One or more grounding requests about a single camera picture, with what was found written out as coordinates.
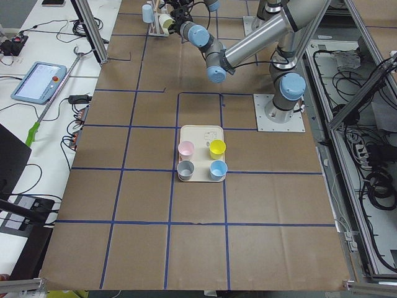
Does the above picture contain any white wire cup rack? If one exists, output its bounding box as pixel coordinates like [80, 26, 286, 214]
[145, 1, 169, 37]

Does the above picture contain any brown paper table mat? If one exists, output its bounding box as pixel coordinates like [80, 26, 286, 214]
[40, 1, 349, 291]

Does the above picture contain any yellow cup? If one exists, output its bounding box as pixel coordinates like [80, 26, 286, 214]
[209, 139, 226, 160]

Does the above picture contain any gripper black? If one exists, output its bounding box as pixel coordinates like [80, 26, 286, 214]
[170, 0, 192, 20]
[169, 19, 186, 35]

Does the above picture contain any light blue ikea cup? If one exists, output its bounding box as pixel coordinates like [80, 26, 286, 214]
[141, 4, 154, 24]

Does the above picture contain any black power adapter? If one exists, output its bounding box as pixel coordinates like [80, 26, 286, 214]
[68, 94, 92, 104]

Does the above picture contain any cream serving tray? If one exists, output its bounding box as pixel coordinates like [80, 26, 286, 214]
[179, 125, 225, 183]

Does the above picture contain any cream white cup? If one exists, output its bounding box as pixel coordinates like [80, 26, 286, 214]
[159, 14, 174, 32]

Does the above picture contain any grey cup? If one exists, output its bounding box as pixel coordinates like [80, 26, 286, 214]
[177, 160, 195, 181]

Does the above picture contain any pink cup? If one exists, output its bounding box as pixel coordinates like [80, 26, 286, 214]
[177, 141, 195, 160]

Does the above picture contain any aluminium frame post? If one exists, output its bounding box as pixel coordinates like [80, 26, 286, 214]
[71, 0, 109, 65]

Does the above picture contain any blue teach pendant tablet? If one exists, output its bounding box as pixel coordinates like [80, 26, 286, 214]
[11, 61, 67, 104]

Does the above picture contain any black monitor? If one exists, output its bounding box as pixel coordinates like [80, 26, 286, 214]
[0, 125, 31, 201]

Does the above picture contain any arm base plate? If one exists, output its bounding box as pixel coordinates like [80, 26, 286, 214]
[243, 16, 264, 36]
[253, 94, 305, 133]

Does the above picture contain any green handled reacher grabber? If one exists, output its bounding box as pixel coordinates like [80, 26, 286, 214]
[25, 45, 87, 148]

